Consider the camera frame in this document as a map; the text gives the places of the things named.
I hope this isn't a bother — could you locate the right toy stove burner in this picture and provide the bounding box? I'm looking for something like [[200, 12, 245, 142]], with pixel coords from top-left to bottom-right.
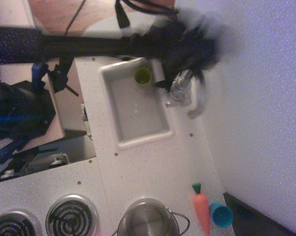
[[45, 194, 99, 236]]

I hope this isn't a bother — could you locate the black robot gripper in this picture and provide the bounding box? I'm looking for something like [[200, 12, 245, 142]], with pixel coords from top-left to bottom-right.
[[133, 11, 227, 90]]

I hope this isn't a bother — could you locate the green plastic cup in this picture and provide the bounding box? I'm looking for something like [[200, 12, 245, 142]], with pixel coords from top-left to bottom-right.
[[134, 68, 153, 87]]

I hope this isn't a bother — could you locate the teal plastic cup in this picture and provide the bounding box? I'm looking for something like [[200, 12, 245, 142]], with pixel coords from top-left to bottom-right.
[[209, 203, 234, 228]]

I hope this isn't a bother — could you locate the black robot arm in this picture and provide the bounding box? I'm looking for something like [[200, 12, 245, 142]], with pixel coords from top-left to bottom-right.
[[0, 11, 227, 90]]

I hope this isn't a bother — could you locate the orange toy carrot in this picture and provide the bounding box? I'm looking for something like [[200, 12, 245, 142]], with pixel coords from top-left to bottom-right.
[[192, 182, 210, 236]]

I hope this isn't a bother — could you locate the blue clamp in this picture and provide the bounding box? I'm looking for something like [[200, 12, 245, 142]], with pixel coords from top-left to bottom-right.
[[31, 62, 49, 93]]

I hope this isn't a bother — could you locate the toy stove burner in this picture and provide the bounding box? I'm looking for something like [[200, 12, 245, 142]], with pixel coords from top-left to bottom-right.
[[45, 194, 99, 236], [0, 209, 42, 236]]

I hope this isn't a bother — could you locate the silver faucet base with lever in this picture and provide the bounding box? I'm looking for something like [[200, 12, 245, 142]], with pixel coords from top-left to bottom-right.
[[165, 70, 193, 108]]

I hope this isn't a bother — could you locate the left toy stove burner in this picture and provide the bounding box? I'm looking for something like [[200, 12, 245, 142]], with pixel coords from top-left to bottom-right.
[[0, 209, 42, 236]]

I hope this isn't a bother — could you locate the stainless steel pot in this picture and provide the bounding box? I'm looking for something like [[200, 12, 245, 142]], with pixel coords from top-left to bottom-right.
[[112, 198, 190, 236]]

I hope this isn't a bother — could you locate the grey toy sink basin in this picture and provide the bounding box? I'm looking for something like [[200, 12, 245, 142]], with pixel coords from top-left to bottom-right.
[[99, 58, 174, 149]]

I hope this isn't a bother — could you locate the silver toy faucet spout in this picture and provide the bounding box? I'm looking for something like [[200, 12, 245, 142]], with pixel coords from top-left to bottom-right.
[[180, 70, 207, 119]]

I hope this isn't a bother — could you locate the black and blue equipment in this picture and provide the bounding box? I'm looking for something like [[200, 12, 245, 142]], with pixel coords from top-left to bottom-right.
[[0, 81, 56, 165]]

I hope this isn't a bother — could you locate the black clamp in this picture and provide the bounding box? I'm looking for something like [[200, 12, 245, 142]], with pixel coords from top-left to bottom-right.
[[48, 57, 79, 97]]

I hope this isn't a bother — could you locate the white toy kitchen counter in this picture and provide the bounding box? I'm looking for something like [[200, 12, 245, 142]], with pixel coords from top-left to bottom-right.
[[0, 56, 222, 236]]

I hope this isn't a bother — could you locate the thin black cable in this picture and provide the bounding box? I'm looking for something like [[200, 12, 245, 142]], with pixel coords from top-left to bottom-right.
[[64, 0, 87, 35]]

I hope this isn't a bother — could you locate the thick black cable bundle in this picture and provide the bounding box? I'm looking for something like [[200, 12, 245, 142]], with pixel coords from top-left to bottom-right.
[[115, 0, 180, 29]]

